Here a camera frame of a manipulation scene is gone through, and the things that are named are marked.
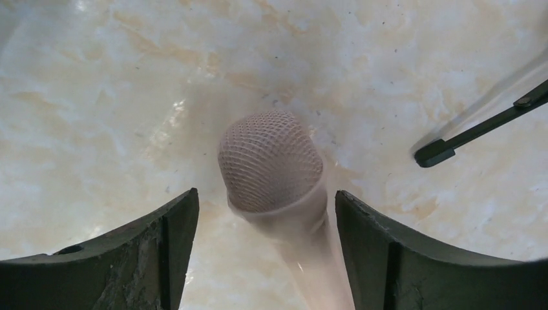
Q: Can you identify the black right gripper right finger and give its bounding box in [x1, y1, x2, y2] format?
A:
[335, 191, 547, 310]

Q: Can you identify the beige microphone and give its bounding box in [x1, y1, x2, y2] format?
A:
[217, 110, 354, 309]

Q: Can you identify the shock mount tripod stand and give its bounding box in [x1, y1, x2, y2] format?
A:
[414, 81, 547, 168]

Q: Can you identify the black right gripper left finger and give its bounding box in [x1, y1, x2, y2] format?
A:
[1, 188, 199, 309]

